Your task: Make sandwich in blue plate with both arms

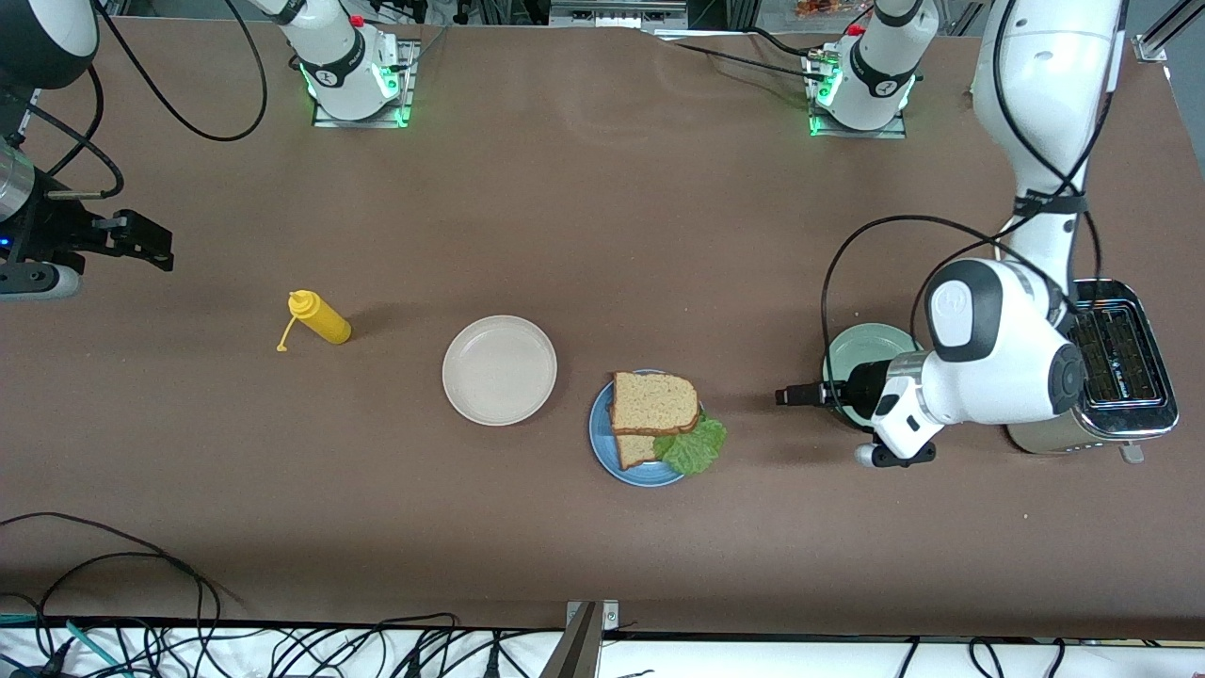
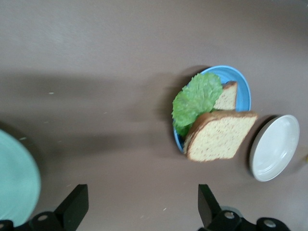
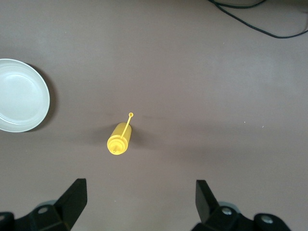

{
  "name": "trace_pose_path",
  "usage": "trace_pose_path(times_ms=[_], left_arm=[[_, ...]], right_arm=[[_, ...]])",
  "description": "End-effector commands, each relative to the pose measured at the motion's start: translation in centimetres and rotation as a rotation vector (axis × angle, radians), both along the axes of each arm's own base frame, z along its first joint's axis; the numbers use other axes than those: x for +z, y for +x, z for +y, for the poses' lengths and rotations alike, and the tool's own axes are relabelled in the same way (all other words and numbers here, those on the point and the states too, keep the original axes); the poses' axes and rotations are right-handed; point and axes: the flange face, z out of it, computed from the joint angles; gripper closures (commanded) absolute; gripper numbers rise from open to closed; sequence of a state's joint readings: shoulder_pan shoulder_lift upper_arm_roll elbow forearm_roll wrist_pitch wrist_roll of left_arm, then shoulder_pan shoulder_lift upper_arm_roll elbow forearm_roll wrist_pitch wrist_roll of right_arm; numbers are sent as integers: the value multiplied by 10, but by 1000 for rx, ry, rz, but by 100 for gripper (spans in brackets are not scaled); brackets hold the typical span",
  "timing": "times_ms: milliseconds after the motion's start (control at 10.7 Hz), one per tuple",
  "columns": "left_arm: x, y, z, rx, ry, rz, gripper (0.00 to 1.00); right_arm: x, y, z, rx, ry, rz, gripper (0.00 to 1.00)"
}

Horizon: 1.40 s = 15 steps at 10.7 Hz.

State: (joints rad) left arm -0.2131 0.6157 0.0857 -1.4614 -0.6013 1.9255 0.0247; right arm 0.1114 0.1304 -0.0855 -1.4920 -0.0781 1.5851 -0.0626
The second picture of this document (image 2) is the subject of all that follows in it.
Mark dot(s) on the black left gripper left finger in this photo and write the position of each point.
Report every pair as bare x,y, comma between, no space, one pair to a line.
72,207

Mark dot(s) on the beige round plate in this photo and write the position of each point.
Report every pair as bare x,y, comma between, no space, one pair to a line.
274,149

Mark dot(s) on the brown bread slice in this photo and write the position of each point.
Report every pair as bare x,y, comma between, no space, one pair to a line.
216,137
227,97

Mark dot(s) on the green lettuce leaf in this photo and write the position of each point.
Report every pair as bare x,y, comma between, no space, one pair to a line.
197,101

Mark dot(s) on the green round plate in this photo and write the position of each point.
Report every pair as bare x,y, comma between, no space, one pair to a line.
16,175

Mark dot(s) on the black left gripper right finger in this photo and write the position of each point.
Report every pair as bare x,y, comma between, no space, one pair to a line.
207,204

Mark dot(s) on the blue round plate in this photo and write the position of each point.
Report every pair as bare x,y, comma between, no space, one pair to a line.
243,89

